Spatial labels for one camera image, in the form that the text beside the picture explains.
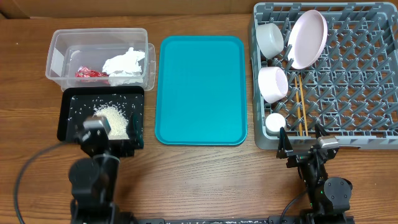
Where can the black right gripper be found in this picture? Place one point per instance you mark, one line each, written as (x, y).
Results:
(284, 146)

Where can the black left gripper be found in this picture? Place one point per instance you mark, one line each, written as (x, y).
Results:
(127, 149)

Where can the cooked rice pile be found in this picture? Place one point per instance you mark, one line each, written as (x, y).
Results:
(115, 107)

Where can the pale green cup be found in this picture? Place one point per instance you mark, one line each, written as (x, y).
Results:
(273, 123)

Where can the pink bowl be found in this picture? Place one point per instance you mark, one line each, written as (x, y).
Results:
(273, 84)

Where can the white tissue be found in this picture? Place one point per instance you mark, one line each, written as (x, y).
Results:
(124, 69)

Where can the red foil snack wrapper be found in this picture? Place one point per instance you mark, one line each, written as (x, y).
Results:
(85, 72)

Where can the pink round plate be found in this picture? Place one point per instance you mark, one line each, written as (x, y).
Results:
(307, 39)

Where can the grey-green bowl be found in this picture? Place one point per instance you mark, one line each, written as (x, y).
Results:
(269, 39)

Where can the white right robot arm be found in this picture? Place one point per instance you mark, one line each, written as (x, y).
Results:
(329, 196)

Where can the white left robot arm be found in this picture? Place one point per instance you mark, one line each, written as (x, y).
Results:
(94, 178)

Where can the black tray bin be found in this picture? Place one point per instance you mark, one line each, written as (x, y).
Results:
(137, 91)

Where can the teal plastic tray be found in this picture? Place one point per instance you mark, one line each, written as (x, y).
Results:
(201, 91)

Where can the grey dish rack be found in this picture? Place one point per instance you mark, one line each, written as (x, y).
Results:
(351, 90)

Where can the clear plastic bin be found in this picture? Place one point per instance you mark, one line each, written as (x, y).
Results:
(72, 48)

